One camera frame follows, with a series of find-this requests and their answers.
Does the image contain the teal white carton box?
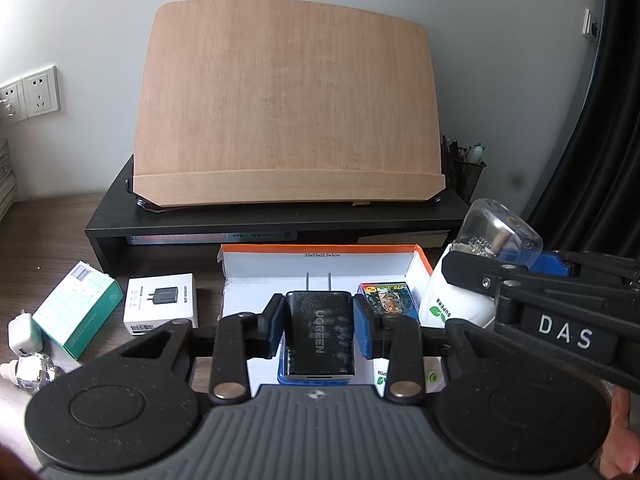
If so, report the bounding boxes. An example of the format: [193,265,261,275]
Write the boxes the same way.
[32,261,124,360]

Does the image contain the white mosquito repellent heater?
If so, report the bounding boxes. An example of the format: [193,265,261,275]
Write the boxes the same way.
[371,356,445,398]

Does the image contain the clear liquid refill bottle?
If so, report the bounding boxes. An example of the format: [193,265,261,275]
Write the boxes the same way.
[0,353,64,394]

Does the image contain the white small wall socket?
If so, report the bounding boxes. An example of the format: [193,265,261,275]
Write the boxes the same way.
[582,9,600,41]

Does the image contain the black ugreen charger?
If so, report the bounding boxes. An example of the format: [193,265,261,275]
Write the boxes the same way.
[283,288,355,376]

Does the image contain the black monitor riser shelf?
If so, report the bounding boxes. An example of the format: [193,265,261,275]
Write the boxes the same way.
[85,162,469,276]

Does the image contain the red playing card box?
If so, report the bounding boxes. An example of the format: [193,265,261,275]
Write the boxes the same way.
[358,282,419,320]

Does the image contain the right hand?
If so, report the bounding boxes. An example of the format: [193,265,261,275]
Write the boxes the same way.
[599,387,639,479]

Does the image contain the white double wall socket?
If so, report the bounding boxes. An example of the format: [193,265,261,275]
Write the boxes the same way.
[0,65,61,126]

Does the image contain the white usb wall charger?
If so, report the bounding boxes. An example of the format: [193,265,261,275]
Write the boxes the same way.
[8,312,43,356]

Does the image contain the white orange-edged box tray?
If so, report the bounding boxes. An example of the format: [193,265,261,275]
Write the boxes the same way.
[216,242,446,396]

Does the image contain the blue tin case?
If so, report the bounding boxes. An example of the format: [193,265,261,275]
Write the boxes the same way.
[277,337,355,387]

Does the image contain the stack of books and papers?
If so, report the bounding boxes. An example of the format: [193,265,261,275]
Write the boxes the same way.
[0,139,16,219]

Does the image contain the wooden reading stand board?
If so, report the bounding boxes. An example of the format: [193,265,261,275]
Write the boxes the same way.
[132,0,445,208]

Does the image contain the white charger retail box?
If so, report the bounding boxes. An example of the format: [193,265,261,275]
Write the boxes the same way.
[122,273,198,336]

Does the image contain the black mesh pen holder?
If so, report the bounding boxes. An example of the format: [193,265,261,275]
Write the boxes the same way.
[440,136,486,204]

